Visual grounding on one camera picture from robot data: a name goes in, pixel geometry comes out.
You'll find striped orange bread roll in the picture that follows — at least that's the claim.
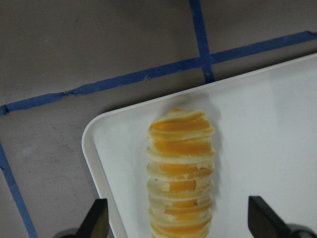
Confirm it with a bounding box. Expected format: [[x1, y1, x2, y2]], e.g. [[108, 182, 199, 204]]
[[147, 109, 215, 238]]

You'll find white rectangular tray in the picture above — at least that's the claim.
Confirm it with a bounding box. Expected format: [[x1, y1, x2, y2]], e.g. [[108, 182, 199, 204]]
[[82, 54, 317, 238]]

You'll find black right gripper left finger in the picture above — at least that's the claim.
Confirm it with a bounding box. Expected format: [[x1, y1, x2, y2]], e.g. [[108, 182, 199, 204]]
[[76, 198, 109, 238]]

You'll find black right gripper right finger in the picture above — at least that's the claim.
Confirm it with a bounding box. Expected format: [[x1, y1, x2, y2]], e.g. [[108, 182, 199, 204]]
[[248, 196, 291, 238]]

